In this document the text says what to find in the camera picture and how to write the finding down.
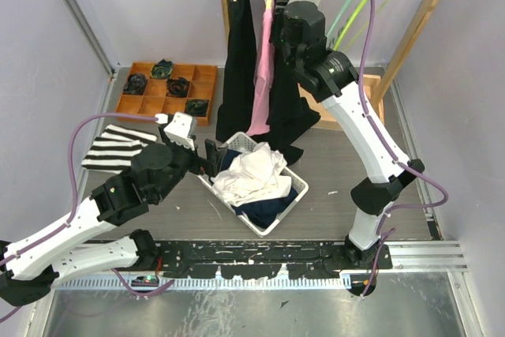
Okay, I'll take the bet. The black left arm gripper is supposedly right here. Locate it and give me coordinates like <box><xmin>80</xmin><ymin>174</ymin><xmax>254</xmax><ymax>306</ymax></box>
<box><xmin>155</xmin><ymin>125</ymin><xmax>227</xmax><ymax>203</ymax></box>

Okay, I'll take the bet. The white t shirt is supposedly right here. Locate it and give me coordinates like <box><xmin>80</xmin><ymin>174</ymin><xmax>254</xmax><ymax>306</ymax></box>
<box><xmin>211</xmin><ymin>143</ymin><xmax>292</xmax><ymax>207</ymax></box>

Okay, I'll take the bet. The navy blue t shirt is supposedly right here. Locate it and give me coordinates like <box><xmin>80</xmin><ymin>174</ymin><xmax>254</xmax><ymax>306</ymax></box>
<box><xmin>215</xmin><ymin>147</ymin><xmax>299</xmax><ymax>228</ymax></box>

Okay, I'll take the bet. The plain black t shirt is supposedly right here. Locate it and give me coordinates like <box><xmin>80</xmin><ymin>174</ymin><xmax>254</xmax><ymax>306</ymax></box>
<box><xmin>264</xmin><ymin>0</ymin><xmax>321</xmax><ymax>167</ymax></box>

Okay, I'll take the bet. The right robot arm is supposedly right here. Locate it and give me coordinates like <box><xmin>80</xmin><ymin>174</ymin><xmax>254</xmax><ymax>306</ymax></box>
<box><xmin>215</xmin><ymin>1</ymin><xmax>425</xmax><ymax>269</ymax></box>

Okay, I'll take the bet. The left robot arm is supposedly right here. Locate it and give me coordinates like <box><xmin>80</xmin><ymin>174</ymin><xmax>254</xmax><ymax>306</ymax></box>
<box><xmin>1</xmin><ymin>140</ymin><xmax>226</xmax><ymax>307</ymax></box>

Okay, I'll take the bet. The black printed t shirt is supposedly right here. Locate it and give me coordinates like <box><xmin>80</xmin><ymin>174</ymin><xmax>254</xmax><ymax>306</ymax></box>
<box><xmin>215</xmin><ymin>0</ymin><xmax>256</xmax><ymax>142</ymax></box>

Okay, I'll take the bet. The pink t shirt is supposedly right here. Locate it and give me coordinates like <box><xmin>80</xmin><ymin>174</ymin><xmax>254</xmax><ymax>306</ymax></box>
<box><xmin>246</xmin><ymin>9</ymin><xmax>275</xmax><ymax>136</ymax></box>

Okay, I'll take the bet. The white perforated plastic basket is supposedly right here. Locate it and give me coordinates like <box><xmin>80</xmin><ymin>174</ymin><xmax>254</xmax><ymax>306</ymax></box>
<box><xmin>216</xmin><ymin>132</ymin><xmax>309</xmax><ymax>238</ymax></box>

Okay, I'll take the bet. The rolled dark sock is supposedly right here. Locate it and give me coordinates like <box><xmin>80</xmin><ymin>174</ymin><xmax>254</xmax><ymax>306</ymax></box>
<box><xmin>122</xmin><ymin>73</ymin><xmax>148</xmax><ymax>95</ymax></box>
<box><xmin>151</xmin><ymin>59</ymin><xmax>174</xmax><ymax>80</ymax></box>
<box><xmin>166</xmin><ymin>77</ymin><xmax>190</xmax><ymax>98</ymax></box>
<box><xmin>185</xmin><ymin>99</ymin><xmax>209</xmax><ymax>117</ymax></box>

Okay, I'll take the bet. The orange wooden compartment tray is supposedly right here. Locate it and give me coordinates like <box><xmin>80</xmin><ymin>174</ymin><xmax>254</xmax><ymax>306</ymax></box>
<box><xmin>115</xmin><ymin>62</ymin><xmax>218</xmax><ymax>126</ymax></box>

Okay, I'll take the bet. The wooden clothes rack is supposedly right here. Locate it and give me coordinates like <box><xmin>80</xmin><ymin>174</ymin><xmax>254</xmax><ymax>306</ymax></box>
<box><xmin>221</xmin><ymin>0</ymin><xmax>440</xmax><ymax>131</ymax></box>

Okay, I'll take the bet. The black white striped cloth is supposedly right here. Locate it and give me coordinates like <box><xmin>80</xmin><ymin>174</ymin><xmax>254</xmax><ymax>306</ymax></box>
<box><xmin>81</xmin><ymin>124</ymin><xmax>158</xmax><ymax>174</ymax></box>

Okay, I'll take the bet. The grey slotted cable duct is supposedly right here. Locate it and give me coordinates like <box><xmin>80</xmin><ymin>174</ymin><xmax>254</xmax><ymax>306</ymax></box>
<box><xmin>58</xmin><ymin>275</ymin><xmax>351</xmax><ymax>290</ymax></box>

